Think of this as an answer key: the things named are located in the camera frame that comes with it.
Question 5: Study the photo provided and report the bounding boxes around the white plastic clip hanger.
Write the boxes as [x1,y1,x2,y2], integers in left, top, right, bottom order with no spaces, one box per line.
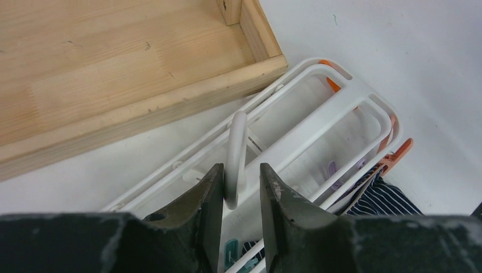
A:
[105,58,401,272]

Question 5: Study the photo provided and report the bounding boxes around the navy striped boxer underwear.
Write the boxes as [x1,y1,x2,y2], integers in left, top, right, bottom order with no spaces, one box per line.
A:
[240,166,425,264]

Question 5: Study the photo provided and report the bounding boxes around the orange clip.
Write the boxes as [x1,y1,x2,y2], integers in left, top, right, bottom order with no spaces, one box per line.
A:
[317,62,364,118]
[380,138,414,176]

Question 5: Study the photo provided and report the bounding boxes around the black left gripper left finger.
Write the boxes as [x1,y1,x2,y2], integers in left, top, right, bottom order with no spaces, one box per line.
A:
[1,163,224,272]

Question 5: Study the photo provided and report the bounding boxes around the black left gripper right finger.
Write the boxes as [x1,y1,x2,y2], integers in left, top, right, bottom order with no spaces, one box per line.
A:
[260,163,481,272]

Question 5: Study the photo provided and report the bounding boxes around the purple clip upper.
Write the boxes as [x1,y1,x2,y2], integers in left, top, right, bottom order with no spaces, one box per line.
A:
[326,158,368,191]

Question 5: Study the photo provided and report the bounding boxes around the wooden hanger rack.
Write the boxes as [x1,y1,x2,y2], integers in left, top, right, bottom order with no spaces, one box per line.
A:
[1,1,287,180]

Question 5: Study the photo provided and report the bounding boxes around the teal clip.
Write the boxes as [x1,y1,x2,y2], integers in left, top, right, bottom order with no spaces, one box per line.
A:
[224,239,265,272]

